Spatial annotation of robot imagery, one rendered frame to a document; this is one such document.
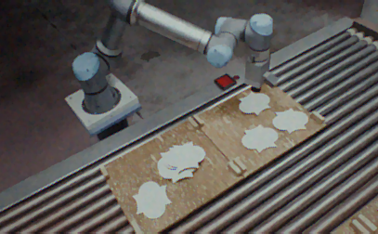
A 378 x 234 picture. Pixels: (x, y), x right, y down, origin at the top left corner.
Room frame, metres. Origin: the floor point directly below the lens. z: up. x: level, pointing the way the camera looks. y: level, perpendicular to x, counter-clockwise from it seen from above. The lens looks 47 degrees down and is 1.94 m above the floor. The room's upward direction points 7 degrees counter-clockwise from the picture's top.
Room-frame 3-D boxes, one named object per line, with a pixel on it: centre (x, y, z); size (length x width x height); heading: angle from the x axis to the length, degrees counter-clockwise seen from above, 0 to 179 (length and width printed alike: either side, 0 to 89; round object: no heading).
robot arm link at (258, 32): (0.97, -0.28, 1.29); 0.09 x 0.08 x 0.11; 64
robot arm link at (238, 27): (1.00, -0.18, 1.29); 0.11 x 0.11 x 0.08; 64
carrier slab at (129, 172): (0.68, 0.10, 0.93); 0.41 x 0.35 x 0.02; 118
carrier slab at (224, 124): (0.87, -0.27, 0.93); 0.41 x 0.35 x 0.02; 118
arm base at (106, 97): (1.16, 0.41, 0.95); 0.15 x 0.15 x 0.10
